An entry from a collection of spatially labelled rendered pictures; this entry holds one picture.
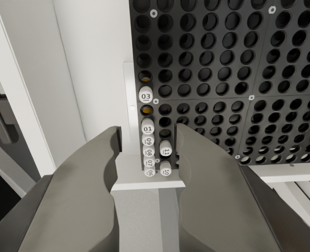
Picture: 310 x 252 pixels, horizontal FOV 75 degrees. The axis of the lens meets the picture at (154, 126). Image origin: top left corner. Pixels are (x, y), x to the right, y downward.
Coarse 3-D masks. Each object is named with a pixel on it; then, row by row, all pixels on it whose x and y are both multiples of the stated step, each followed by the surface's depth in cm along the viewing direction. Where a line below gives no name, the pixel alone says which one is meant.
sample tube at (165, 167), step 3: (162, 162) 23; (165, 162) 23; (168, 162) 23; (162, 165) 23; (165, 165) 22; (168, 165) 23; (162, 168) 22; (165, 168) 22; (168, 168) 22; (162, 171) 22; (165, 171) 22; (168, 171) 22; (162, 174) 23; (165, 174) 23; (168, 174) 23
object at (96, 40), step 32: (64, 0) 20; (96, 0) 20; (128, 0) 20; (64, 32) 22; (96, 32) 22; (128, 32) 22; (96, 64) 24; (96, 96) 26; (96, 128) 28; (128, 128) 28; (128, 160) 29
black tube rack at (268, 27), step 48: (144, 0) 18; (192, 0) 18; (240, 0) 16; (288, 0) 18; (144, 48) 20; (192, 48) 17; (240, 48) 17; (288, 48) 17; (192, 96) 19; (240, 96) 19; (288, 96) 20; (240, 144) 22; (288, 144) 23
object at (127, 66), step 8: (128, 64) 23; (128, 72) 23; (128, 80) 24; (128, 88) 24; (128, 96) 25; (128, 104) 25; (136, 104) 25; (128, 112) 26; (136, 112) 26; (128, 120) 26; (136, 120) 26; (136, 128) 27; (136, 136) 28
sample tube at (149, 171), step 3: (153, 165) 23; (144, 168) 23; (147, 168) 22; (150, 168) 22; (153, 168) 22; (144, 171) 22; (147, 171) 22; (150, 171) 22; (153, 171) 22; (147, 174) 23; (150, 174) 23; (153, 174) 23
